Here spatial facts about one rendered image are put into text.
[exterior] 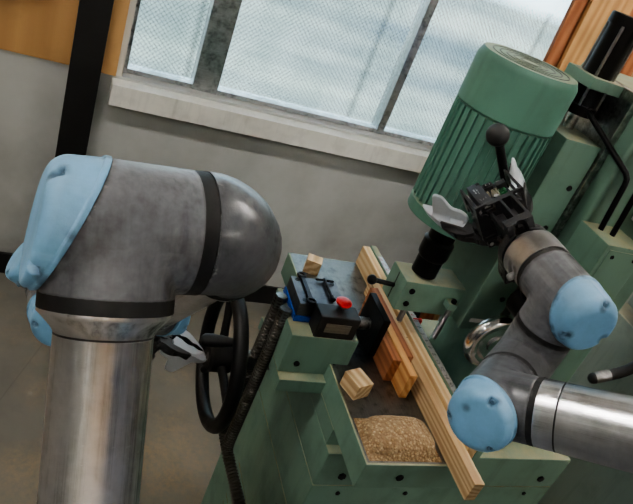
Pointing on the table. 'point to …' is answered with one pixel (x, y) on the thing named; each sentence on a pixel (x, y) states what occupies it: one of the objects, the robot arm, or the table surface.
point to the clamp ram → (372, 324)
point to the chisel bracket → (421, 289)
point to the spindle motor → (481, 152)
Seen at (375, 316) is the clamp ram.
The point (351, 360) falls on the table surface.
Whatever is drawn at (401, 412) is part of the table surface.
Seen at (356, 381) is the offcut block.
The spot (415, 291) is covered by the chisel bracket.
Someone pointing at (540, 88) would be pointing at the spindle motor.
